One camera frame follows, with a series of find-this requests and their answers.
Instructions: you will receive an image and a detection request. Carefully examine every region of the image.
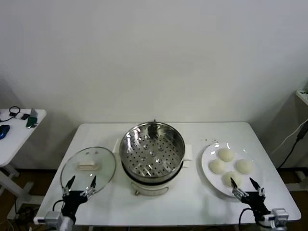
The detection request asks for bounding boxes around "white hanging cable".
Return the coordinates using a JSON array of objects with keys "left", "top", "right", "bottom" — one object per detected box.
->
[{"left": 270, "top": 119, "right": 308, "bottom": 154}]

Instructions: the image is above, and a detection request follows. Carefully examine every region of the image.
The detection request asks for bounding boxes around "white round plate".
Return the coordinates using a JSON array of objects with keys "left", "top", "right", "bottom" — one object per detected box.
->
[{"left": 199, "top": 142, "right": 263, "bottom": 198}]

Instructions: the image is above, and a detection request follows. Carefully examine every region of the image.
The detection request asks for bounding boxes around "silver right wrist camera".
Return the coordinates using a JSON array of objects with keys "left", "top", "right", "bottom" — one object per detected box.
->
[{"left": 261, "top": 208, "right": 289, "bottom": 229}]

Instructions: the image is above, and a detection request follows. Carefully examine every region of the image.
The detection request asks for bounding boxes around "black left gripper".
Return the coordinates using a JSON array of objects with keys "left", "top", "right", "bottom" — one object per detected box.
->
[{"left": 61, "top": 175, "right": 98, "bottom": 218}]

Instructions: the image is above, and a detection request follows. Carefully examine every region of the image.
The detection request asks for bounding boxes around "green clip tool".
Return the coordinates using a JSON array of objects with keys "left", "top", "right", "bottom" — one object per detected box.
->
[{"left": 26, "top": 108, "right": 39, "bottom": 128}]

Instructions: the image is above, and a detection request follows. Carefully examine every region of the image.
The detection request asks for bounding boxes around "blue computer mouse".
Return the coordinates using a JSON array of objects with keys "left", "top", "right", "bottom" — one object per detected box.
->
[{"left": 0, "top": 124, "right": 11, "bottom": 140}]

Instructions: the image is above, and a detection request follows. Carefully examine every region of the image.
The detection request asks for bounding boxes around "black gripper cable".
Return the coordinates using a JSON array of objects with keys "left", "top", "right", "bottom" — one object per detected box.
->
[
  {"left": 52, "top": 199, "right": 64, "bottom": 213},
  {"left": 238, "top": 208, "right": 255, "bottom": 231}
]

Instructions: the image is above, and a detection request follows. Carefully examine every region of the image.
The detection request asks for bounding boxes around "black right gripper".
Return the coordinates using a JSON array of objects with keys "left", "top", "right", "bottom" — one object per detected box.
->
[{"left": 230, "top": 177, "right": 271, "bottom": 226}]

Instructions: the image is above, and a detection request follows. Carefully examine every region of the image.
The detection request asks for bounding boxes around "white steamed baozi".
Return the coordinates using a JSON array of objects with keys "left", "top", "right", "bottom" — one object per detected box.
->
[
  {"left": 218, "top": 148, "right": 235, "bottom": 163},
  {"left": 208, "top": 158, "right": 227, "bottom": 174},
  {"left": 235, "top": 159, "right": 255, "bottom": 175},
  {"left": 221, "top": 170, "right": 243, "bottom": 189}
]

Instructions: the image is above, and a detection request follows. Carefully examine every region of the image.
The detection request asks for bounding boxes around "black looped cable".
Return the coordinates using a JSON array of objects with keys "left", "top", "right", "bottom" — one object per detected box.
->
[{"left": 0, "top": 106, "right": 21, "bottom": 122}]

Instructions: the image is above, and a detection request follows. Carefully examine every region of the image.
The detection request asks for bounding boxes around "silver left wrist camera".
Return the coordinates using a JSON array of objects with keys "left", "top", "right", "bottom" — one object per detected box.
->
[{"left": 33, "top": 211, "right": 61, "bottom": 225}]

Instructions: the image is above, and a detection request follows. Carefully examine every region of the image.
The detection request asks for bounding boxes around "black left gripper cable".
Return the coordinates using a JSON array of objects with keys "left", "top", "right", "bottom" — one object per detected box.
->
[{"left": 52, "top": 199, "right": 64, "bottom": 213}]

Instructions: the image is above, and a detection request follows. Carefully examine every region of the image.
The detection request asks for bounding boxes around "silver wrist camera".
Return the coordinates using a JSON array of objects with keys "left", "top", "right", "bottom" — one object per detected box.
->
[
  {"left": 33, "top": 211, "right": 61, "bottom": 225},
  {"left": 261, "top": 208, "right": 289, "bottom": 229}
]

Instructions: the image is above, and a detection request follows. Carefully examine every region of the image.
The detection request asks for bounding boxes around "white side table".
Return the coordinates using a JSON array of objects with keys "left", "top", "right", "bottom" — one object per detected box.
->
[{"left": 0, "top": 108, "right": 47, "bottom": 210}]

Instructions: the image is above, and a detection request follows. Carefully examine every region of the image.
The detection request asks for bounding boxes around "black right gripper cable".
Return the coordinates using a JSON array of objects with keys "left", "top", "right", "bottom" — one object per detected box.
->
[{"left": 238, "top": 208, "right": 255, "bottom": 231}]

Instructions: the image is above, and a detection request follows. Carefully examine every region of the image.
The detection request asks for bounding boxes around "perforated steel steamer basket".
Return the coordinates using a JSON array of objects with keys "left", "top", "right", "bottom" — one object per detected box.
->
[{"left": 112, "top": 122, "right": 193, "bottom": 179}]

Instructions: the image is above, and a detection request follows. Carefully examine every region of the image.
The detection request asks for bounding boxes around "black floor cable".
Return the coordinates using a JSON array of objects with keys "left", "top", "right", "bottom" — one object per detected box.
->
[{"left": 14, "top": 205, "right": 37, "bottom": 221}]

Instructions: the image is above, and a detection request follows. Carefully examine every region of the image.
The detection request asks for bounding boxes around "round glass pot lid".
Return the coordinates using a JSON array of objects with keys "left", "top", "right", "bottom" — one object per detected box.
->
[{"left": 60, "top": 146, "right": 117, "bottom": 195}]

